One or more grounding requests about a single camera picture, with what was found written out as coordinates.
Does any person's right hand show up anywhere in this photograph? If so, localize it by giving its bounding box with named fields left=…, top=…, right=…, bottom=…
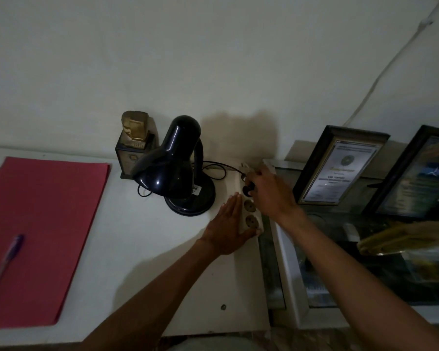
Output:
left=245, top=164, right=305, bottom=228

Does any person's left hand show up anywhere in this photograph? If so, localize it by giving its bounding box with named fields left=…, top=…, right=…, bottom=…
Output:
left=200, top=192, right=261, bottom=256

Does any white power strip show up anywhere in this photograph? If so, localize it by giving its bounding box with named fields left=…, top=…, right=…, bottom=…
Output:
left=239, top=162, right=265, bottom=234

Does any person's right forearm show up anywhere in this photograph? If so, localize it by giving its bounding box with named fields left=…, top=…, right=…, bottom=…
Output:
left=278, top=210, right=439, bottom=351

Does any person's left forearm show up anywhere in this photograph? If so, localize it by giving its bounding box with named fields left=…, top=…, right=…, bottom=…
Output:
left=81, top=238, right=224, bottom=351

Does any black desk lamp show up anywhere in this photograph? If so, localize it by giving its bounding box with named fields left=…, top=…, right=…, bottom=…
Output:
left=132, top=115, right=217, bottom=217

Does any framed certificate with white paper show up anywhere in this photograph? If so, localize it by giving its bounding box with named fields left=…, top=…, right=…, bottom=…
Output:
left=293, top=125, right=390, bottom=206

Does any glass display cabinet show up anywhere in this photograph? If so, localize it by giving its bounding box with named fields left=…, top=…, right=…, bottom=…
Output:
left=262, top=159, right=439, bottom=329

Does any gold trophy on dark base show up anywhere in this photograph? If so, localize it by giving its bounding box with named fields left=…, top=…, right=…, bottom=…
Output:
left=115, top=110, right=159, bottom=179

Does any folded yellow cloth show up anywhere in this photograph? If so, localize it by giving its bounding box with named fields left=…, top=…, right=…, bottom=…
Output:
left=357, top=221, right=439, bottom=256

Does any red paper folder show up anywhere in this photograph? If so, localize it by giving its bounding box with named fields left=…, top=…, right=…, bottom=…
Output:
left=0, top=156, right=111, bottom=330

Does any purple ballpoint pen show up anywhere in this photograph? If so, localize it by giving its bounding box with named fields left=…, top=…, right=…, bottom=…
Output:
left=0, top=234, right=25, bottom=304

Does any black lamp cord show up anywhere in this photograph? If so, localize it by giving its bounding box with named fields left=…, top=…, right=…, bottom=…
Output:
left=137, top=161, right=246, bottom=198

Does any framed picture with dark frame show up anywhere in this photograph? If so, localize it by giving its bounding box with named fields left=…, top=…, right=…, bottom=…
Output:
left=362, top=124, right=439, bottom=220

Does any white wall cable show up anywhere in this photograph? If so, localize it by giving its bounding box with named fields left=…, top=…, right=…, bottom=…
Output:
left=342, top=0, right=439, bottom=127

